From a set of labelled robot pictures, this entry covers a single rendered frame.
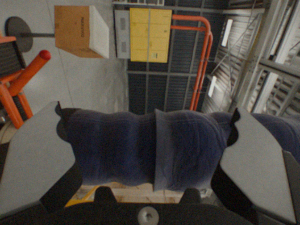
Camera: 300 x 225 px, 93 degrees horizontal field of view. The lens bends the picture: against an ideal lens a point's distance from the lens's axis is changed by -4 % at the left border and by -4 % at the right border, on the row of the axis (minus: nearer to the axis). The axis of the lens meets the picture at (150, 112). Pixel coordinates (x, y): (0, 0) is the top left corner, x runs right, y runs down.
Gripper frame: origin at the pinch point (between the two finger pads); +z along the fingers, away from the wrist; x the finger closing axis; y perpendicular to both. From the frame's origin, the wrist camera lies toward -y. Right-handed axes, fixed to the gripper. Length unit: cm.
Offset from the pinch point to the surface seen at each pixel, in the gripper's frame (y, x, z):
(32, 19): -2, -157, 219
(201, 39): 90, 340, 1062
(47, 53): 1.2, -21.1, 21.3
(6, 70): 5.0, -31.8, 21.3
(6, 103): 12.0, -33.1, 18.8
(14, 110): 14.3, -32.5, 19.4
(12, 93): 10.3, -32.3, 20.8
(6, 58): 2.5, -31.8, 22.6
